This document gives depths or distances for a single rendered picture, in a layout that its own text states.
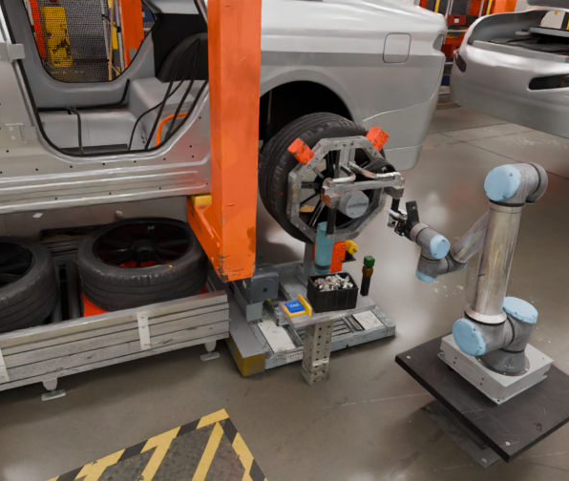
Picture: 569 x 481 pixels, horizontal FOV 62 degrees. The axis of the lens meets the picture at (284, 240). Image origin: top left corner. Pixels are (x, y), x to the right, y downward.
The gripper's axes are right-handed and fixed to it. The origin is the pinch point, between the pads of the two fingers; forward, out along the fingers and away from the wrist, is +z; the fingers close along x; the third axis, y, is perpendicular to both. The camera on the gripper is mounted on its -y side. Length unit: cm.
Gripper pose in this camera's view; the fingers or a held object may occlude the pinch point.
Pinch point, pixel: (391, 209)
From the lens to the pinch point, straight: 233.8
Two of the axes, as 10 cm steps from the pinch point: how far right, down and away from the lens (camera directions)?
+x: 9.1, -1.5, 3.8
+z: -4.0, -4.6, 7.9
